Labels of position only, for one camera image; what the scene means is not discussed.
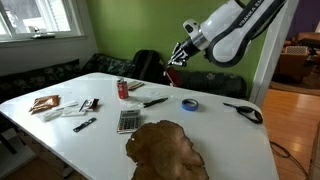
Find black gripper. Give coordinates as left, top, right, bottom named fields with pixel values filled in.
left=167, top=37, right=202, bottom=67

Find red toy wagon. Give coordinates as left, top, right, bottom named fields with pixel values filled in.
left=162, top=65, right=184, bottom=88

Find black backpack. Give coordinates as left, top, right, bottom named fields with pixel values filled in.
left=131, top=49, right=168, bottom=85

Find long dark floral cushion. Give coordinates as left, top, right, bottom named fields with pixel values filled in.
left=165, top=67, right=248, bottom=100

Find small notepad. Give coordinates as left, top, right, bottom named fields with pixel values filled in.
left=127, top=80, right=145, bottom=92

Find black marker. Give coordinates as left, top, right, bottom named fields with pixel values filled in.
left=142, top=96, right=170, bottom=109

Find blue tape roll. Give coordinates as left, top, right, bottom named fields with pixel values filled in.
left=181, top=98, right=200, bottom=113

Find red soda can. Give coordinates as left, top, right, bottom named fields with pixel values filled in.
left=116, top=77, right=130, bottom=100

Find dark floral corner cushion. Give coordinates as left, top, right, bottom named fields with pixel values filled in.
left=80, top=52, right=137, bottom=78

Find grey calculator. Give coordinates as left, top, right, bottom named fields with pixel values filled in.
left=116, top=108, right=142, bottom=135

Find black sunglasses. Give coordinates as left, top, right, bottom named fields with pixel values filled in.
left=235, top=105, right=264, bottom=125

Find dark snack wrapper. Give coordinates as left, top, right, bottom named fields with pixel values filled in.
left=78, top=97, right=101, bottom=112

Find wooden tray with food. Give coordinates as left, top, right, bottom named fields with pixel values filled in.
left=125, top=119, right=210, bottom=180

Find small black strip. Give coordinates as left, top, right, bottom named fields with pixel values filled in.
left=72, top=116, right=98, bottom=134

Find brown armchair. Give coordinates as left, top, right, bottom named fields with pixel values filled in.
left=274, top=44, right=320, bottom=84

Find white paper packet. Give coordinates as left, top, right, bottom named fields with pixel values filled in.
left=41, top=109, right=65, bottom=123
left=52, top=100, right=80, bottom=112
left=61, top=108, right=89, bottom=118

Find small object on windowsill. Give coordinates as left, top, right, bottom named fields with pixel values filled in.
left=30, top=26, right=57, bottom=40

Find brown snack packet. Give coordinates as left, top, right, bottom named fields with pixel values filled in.
left=28, top=94, right=61, bottom=114

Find dark floral back cushion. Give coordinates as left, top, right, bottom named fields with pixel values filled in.
left=0, top=58, right=82, bottom=103

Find white framed window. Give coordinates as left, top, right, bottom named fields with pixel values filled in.
left=0, top=0, right=85, bottom=42

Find black floor cable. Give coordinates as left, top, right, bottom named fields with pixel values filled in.
left=269, top=140, right=310, bottom=178

